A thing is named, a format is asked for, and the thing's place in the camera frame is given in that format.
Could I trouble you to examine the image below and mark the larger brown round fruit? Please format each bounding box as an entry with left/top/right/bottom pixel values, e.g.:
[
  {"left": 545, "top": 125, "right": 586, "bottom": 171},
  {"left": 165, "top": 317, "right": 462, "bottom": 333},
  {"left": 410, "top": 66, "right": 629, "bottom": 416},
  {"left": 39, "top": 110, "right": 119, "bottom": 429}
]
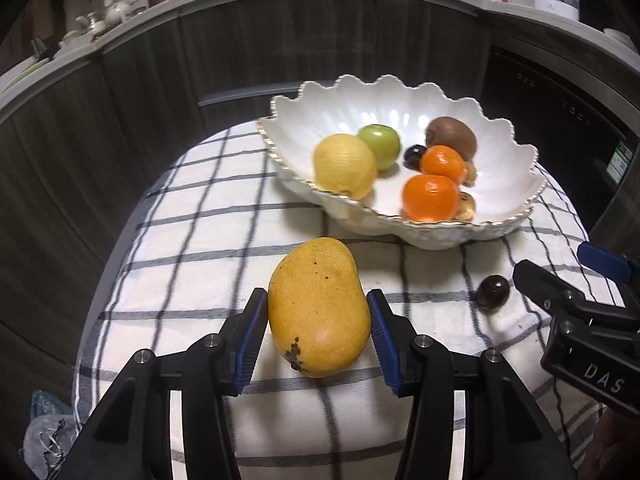
[{"left": 456, "top": 191, "right": 477, "bottom": 221}]

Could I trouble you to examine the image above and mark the plastic bag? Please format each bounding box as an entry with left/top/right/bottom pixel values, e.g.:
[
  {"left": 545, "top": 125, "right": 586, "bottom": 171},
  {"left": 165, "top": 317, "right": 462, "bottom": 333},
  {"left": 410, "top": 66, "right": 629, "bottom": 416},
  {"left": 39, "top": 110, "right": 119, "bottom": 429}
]
[{"left": 21, "top": 389, "right": 77, "bottom": 468}]

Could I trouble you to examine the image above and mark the dark wood kitchen cabinet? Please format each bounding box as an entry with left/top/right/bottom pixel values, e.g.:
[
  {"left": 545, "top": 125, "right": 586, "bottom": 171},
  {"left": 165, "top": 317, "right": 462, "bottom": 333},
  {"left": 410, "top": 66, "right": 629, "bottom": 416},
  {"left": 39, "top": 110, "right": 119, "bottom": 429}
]
[{"left": 0, "top": 0, "right": 640, "bottom": 411}]

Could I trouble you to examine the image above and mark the yellow mango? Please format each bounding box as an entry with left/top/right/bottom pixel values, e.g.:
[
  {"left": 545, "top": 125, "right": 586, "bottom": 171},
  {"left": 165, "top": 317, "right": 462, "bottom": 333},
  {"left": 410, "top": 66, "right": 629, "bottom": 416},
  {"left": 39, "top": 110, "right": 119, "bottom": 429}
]
[{"left": 267, "top": 236, "right": 372, "bottom": 379}]

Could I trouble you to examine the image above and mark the large orange tangerine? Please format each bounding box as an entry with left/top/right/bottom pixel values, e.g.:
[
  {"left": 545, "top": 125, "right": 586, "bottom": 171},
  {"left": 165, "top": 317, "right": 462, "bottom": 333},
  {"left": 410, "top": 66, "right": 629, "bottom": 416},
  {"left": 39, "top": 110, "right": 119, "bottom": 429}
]
[{"left": 401, "top": 174, "right": 460, "bottom": 223}]

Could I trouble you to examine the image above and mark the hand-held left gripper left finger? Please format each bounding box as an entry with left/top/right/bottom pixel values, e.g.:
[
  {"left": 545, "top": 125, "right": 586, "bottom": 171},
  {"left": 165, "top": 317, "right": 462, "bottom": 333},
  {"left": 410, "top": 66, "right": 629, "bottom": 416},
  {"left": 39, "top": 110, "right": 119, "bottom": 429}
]
[{"left": 65, "top": 287, "right": 269, "bottom": 480}]

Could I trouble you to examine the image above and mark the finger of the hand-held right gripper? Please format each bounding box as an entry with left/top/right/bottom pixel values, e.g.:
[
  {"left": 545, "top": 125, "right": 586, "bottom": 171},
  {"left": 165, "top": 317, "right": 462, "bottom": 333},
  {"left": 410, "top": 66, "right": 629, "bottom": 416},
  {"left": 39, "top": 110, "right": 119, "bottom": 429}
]
[
  {"left": 576, "top": 240, "right": 640, "bottom": 286},
  {"left": 512, "top": 258, "right": 602, "bottom": 322}
]

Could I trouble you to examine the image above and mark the person's right forearm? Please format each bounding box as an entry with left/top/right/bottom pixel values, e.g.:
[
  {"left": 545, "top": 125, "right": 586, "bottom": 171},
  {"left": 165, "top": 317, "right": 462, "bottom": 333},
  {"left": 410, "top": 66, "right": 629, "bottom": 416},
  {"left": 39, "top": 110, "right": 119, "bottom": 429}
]
[{"left": 590, "top": 405, "right": 640, "bottom": 480}]

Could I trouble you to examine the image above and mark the yellow lemon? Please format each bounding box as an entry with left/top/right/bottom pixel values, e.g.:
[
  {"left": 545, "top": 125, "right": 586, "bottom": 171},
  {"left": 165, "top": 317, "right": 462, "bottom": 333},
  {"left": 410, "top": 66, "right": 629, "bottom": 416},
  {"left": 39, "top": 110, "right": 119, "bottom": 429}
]
[{"left": 313, "top": 133, "right": 379, "bottom": 200}]

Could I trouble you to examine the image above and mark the white black checked cloth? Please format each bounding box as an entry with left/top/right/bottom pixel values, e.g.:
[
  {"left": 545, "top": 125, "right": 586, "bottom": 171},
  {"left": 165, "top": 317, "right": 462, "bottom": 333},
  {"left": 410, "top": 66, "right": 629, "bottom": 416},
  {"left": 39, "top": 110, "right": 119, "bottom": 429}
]
[{"left": 72, "top": 122, "right": 626, "bottom": 480}]

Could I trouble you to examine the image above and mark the green apple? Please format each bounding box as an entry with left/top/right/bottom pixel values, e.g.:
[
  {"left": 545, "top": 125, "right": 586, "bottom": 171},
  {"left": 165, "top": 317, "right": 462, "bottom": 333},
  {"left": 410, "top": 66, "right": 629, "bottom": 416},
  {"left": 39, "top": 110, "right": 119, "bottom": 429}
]
[{"left": 356, "top": 124, "right": 402, "bottom": 172}]

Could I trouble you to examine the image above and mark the brown kiwi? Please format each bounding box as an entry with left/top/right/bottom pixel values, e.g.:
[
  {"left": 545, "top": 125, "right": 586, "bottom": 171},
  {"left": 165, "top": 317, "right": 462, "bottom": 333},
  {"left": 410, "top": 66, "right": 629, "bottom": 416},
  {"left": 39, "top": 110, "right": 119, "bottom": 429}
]
[{"left": 425, "top": 116, "right": 479, "bottom": 161}]

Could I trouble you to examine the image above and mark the dark purple round fruit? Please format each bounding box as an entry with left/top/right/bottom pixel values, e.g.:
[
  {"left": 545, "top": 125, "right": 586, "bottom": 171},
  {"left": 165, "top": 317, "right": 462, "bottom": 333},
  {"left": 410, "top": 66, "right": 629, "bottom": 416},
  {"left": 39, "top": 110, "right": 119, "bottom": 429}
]
[
  {"left": 475, "top": 275, "right": 511, "bottom": 314},
  {"left": 403, "top": 144, "right": 429, "bottom": 170}
]

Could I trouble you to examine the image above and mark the green white sticker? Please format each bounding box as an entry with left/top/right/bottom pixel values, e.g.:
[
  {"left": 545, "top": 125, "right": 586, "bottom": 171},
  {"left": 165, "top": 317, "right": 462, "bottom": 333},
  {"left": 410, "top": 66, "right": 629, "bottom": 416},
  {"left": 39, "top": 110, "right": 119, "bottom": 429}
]
[{"left": 607, "top": 140, "right": 634, "bottom": 184}]

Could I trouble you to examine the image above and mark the small orange tangerine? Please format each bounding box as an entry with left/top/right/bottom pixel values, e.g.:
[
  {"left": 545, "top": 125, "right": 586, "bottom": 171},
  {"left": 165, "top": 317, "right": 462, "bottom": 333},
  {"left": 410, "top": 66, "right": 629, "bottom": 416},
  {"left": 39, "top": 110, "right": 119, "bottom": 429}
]
[{"left": 419, "top": 145, "right": 468, "bottom": 186}]

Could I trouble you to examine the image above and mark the black dishwasher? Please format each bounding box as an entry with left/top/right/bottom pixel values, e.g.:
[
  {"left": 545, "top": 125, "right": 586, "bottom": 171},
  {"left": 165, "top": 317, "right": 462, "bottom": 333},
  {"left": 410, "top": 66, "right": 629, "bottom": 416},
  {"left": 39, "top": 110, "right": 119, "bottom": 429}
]
[{"left": 481, "top": 45, "right": 640, "bottom": 233}]

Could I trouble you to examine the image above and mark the white scalloped bowl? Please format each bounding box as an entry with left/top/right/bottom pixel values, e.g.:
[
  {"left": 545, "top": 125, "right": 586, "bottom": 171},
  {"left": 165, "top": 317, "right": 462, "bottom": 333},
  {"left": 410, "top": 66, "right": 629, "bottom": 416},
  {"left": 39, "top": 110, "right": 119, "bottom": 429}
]
[{"left": 256, "top": 74, "right": 547, "bottom": 251}]

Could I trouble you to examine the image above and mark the small white teapot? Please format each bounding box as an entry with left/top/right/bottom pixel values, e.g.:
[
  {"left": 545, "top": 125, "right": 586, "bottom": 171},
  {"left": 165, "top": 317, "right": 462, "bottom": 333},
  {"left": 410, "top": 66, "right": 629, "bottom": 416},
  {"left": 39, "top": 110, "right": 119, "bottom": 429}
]
[{"left": 74, "top": 12, "right": 107, "bottom": 37}]

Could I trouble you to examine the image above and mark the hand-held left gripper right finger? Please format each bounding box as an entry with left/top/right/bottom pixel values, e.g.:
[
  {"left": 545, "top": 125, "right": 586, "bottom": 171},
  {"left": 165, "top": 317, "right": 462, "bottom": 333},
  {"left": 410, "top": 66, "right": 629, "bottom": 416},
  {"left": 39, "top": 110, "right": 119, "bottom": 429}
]
[{"left": 366, "top": 289, "right": 576, "bottom": 480}]

